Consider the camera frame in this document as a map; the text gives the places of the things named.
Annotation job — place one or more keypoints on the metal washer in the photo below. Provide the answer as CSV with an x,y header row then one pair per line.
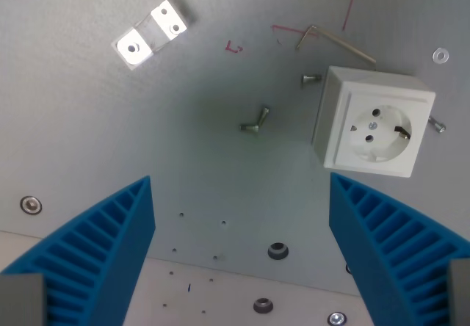
x,y
440,55

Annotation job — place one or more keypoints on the metal hex allen key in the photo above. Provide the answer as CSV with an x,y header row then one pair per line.
x,y
341,42

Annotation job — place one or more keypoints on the recessed hex plate bolt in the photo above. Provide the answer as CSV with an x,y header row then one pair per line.
x,y
336,318
31,205

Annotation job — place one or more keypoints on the white wall socket box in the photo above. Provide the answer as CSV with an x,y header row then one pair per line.
x,y
371,127

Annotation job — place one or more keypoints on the socket head cap screw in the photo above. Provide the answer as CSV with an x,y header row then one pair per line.
x,y
437,124

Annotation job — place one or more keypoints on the countersunk metal screw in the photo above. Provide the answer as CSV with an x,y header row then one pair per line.
x,y
263,115
249,128
310,79

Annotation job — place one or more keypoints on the dark threaded insert bushing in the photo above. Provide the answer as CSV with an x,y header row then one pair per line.
x,y
263,305
277,250

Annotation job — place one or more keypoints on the aluminium bracket block with holes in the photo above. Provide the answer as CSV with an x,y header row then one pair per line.
x,y
147,36

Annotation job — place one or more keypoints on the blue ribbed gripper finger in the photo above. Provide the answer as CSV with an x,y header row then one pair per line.
x,y
385,245
92,252

